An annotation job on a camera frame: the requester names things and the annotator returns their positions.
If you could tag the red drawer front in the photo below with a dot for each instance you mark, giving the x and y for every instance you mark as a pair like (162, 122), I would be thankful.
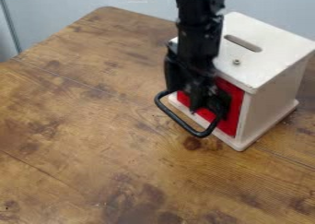
(234, 95)

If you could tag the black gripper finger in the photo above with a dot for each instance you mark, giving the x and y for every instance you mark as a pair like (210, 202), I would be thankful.
(201, 102)
(174, 76)

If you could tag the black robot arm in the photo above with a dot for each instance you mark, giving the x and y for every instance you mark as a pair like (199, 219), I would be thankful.
(199, 11)

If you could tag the black metal drawer handle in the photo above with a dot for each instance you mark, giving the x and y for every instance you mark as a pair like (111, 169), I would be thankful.
(181, 122)

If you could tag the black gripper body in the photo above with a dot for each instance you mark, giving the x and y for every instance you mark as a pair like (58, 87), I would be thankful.
(194, 52)

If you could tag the white wooden drawer box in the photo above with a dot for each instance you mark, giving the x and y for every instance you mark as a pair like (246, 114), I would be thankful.
(262, 59)

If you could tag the grey vertical wall strip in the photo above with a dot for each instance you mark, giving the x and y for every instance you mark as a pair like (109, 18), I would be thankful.
(11, 26)

